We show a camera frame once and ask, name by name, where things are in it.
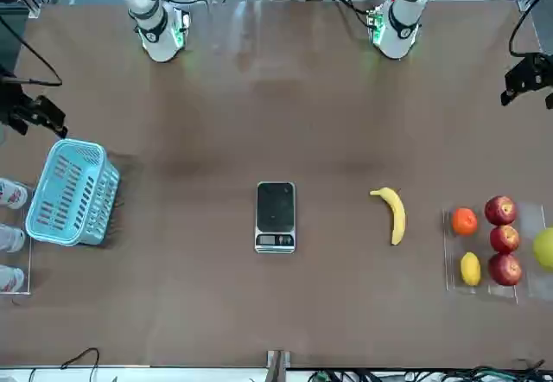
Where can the green circuit board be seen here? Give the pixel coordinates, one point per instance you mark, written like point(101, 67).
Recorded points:
point(375, 21)
point(181, 27)

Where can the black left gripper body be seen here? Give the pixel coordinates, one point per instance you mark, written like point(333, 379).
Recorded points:
point(540, 66)

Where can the white bottle green print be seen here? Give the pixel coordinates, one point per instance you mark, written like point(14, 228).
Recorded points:
point(10, 238)

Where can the clear acrylic bottle shelf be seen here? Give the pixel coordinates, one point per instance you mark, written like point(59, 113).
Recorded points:
point(29, 269)

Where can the white bottle red print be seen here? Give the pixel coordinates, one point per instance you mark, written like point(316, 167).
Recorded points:
point(10, 278)
point(12, 193)

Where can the large yellow-green pear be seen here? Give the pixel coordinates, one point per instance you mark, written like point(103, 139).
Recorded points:
point(545, 249)

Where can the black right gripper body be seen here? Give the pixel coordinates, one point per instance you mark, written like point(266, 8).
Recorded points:
point(10, 101)

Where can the aluminium frame post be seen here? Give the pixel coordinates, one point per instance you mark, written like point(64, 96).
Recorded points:
point(278, 367)

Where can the orange tangerine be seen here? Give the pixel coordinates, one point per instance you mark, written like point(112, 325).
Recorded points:
point(465, 221)

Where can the light blue plastic basket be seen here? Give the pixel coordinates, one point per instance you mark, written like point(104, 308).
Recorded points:
point(69, 192)

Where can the yellow lemon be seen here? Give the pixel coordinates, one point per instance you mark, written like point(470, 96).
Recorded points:
point(470, 269)

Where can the clear acrylic fruit stand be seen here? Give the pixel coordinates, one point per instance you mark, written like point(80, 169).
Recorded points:
point(529, 218)

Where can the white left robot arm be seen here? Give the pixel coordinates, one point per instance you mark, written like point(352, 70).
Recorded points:
point(399, 23)

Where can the yellow banana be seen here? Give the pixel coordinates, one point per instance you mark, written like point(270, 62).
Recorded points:
point(398, 213)

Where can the red apple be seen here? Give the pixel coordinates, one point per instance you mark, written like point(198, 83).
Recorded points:
point(504, 239)
point(500, 210)
point(504, 269)

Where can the black digital kitchen scale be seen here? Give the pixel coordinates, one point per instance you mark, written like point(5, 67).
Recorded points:
point(275, 209)

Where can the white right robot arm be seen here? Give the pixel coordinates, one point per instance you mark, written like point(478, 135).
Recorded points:
point(157, 32)

